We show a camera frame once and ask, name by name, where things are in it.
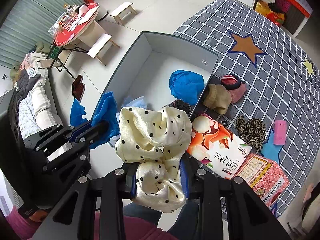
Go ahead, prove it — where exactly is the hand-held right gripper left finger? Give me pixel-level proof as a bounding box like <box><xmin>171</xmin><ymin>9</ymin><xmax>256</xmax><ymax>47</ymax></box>
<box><xmin>32</xmin><ymin>166</ymin><xmax>138</xmax><ymax>240</ymax></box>

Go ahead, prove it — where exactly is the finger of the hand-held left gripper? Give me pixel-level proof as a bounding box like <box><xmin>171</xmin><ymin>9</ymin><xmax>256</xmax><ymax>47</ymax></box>
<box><xmin>24</xmin><ymin>120</ymin><xmax>94</xmax><ymax>153</ymax></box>
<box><xmin>42</xmin><ymin>121</ymin><xmax>109</xmax><ymax>173</ymax></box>

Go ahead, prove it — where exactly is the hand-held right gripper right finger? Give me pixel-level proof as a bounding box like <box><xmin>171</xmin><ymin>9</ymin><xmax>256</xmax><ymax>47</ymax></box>
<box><xmin>179</xmin><ymin>159</ymin><xmax>292</xmax><ymax>240</ymax></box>

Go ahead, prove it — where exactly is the blue cloth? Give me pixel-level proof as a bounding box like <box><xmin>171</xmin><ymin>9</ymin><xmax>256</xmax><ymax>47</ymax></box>
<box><xmin>91</xmin><ymin>91</ymin><xmax>120</xmax><ymax>149</ymax></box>

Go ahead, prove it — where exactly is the light blue fluffy scrunchie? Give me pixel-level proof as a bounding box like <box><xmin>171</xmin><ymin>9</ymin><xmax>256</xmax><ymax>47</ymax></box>
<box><xmin>122</xmin><ymin>95</ymin><xmax>150</xmax><ymax>110</ymax></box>

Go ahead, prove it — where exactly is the cream polka dot scrunchie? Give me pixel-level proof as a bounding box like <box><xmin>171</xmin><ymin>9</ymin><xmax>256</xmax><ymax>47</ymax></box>
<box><xmin>115</xmin><ymin>106</ymin><xmax>193</xmax><ymax>213</ymax></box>

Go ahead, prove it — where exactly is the dark knitted scrunchie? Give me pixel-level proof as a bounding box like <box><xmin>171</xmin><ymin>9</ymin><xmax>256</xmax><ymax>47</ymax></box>
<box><xmin>168</xmin><ymin>99</ymin><xmax>193</xmax><ymax>117</ymax></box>

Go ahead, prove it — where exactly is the grey storage box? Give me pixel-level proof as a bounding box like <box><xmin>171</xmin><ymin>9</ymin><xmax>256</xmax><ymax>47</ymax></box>
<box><xmin>99</xmin><ymin>31</ymin><xmax>219</xmax><ymax>148</ymax></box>

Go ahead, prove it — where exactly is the blue cap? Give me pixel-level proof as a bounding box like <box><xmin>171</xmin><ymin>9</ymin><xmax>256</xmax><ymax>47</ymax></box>
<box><xmin>169</xmin><ymin>69</ymin><xmax>205</xmax><ymax>105</ymax></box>

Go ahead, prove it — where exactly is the person's left forearm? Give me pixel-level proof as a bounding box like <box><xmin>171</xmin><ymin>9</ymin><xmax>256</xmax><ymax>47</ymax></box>
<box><xmin>5</xmin><ymin>205</ymin><xmax>53</xmax><ymax>240</ymax></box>

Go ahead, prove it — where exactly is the beige soft sock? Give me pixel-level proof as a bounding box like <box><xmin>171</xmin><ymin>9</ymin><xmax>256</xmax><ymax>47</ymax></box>
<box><xmin>202</xmin><ymin>84</ymin><xmax>232</xmax><ymax>115</ymax></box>

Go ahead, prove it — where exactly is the blue plastic cover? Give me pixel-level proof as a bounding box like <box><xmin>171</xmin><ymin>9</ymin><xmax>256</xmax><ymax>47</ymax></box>
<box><xmin>70</xmin><ymin>99</ymin><xmax>88</xmax><ymax>127</ymax></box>

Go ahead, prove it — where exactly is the person's left leg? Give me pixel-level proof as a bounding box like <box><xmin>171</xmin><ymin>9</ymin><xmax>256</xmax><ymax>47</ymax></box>
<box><xmin>122</xmin><ymin>201</ymin><xmax>160</xmax><ymax>228</ymax></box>

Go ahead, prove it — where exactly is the person's leg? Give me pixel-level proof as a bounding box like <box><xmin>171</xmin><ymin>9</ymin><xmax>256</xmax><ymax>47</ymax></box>
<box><xmin>122</xmin><ymin>201</ymin><xmax>160</xmax><ymax>228</ymax></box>
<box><xmin>160</xmin><ymin>200</ymin><xmax>205</xmax><ymax>240</ymax></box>

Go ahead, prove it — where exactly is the person's right leg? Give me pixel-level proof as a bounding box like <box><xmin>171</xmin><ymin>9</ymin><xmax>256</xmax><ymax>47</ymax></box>
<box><xmin>160</xmin><ymin>200</ymin><xmax>205</xmax><ymax>240</ymax></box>

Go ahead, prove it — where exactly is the dark red slipper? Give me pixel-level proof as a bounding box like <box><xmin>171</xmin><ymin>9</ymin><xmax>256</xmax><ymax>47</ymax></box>
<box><xmin>72</xmin><ymin>74</ymin><xmax>85</xmax><ymax>100</ymax></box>

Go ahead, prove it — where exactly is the floral tissue pack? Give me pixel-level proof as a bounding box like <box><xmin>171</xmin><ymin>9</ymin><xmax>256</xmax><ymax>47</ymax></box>
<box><xmin>186</xmin><ymin>113</ymin><xmax>252</xmax><ymax>179</ymax></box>

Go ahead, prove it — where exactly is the maroon garment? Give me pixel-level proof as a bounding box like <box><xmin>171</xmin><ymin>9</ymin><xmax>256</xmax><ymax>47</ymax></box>
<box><xmin>94</xmin><ymin>210</ymin><xmax>175</xmax><ymax>240</ymax></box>

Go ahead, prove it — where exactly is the sofa with clothes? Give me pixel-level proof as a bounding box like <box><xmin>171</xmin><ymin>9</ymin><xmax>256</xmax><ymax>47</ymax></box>
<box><xmin>7</xmin><ymin>42</ymin><xmax>63</xmax><ymax>140</ymax></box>

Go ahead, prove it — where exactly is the folding chair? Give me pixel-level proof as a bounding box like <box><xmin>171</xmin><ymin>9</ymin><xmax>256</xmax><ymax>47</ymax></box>
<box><xmin>37</xmin><ymin>44</ymin><xmax>75</xmax><ymax>79</ymax></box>

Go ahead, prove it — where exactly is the red patterned tissue box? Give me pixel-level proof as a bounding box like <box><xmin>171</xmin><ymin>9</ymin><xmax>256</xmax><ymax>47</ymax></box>
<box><xmin>232</xmin><ymin>154</ymin><xmax>290</xmax><ymax>207</ymax></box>

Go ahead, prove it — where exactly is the leopard print scrunchie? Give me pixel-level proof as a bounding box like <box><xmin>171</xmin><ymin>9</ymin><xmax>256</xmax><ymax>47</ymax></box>
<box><xmin>235</xmin><ymin>115</ymin><xmax>267</xmax><ymax>150</ymax></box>

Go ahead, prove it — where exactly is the wooden stool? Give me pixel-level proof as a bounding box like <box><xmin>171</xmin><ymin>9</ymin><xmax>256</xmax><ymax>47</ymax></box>
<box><xmin>110</xmin><ymin>2</ymin><xmax>138</xmax><ymax>25</ymax></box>
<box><xmin>87</xmin><ymin>33</ymin><xmax>120</xmax><ymax>65</ymax></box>

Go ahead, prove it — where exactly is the red round table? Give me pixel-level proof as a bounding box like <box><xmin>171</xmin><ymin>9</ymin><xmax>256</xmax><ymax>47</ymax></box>
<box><xmin>47</xmin><ymin>2</ymin><xmax>109</xmax><ymax>47</ymax></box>

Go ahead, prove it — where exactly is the pink sponge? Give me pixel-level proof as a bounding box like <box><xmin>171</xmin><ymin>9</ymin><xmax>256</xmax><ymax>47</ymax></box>
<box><xmin>273</xmin><ymin>120</ymin><xmax>287</xmax><ymax>145</ymax></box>

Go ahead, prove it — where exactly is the grey checked tablecloth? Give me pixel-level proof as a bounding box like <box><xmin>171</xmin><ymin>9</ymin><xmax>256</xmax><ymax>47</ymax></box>
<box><xmin>172</xmin><ymin>0</ymin><xmax>320</xmax><ymax>217</ymax></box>

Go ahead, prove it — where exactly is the yellow red carton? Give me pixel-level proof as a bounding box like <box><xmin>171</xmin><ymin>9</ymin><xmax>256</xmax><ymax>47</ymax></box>
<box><xmin>255</xmin><ymin>1</ymin><xmax>285</xmax><ymax>25</ymax></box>

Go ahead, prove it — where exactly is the red white low cabinet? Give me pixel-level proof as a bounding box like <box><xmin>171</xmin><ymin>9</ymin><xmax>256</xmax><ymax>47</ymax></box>
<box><xmin>215</xmin><ymin>0</ymin><xmax>313</xmax><ymax>35</ymax></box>

